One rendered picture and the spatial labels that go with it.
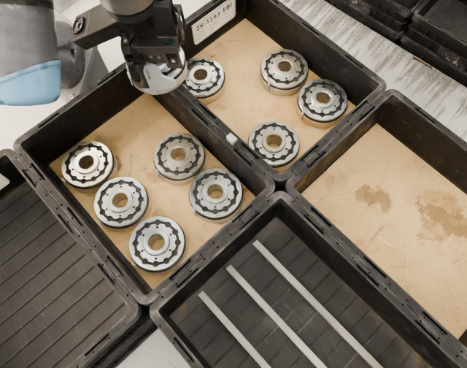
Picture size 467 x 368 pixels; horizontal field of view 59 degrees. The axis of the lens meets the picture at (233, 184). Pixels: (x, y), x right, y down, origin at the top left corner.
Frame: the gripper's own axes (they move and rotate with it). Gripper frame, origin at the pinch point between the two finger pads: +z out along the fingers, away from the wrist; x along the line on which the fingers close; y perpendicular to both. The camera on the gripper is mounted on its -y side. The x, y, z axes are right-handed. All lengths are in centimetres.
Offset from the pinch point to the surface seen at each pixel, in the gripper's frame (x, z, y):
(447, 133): -5, 9, 52
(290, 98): 6.7, 19.4, 25.0
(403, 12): 64, 62, 67
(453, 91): 18, 35, 67
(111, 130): -2.6, 17.6, -12.7
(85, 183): -15.8, 12.8, -14.5
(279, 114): 2.8, 18.9, 22.7
